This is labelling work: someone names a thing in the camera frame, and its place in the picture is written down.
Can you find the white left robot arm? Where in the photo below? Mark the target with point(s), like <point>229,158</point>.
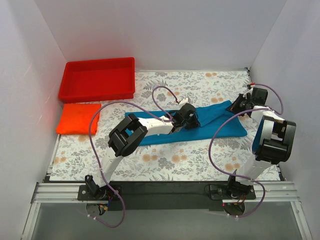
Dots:
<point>127,136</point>

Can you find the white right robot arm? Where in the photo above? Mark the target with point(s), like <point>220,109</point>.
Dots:
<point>271,145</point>

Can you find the red plastic tray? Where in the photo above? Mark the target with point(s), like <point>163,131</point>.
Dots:
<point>98,80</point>

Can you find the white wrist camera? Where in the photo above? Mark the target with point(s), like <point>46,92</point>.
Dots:
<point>250,89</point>
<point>182,102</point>

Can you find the teal t shirt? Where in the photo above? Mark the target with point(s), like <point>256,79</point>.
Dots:
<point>210,119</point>

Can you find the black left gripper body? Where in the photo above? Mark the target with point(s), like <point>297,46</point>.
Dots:
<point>191,122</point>

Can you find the floral patterned table mat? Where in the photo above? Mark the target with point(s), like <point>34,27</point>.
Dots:
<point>203,160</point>

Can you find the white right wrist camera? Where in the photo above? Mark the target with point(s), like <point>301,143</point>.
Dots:
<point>250,89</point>

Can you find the folded orange t shirt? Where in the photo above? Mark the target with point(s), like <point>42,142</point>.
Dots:
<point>76,118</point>

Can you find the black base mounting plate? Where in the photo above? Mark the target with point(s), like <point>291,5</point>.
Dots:
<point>178,195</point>

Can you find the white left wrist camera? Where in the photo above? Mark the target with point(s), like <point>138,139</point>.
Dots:
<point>182,102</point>

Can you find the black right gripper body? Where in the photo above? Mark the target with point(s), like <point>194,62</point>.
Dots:
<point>240,104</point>

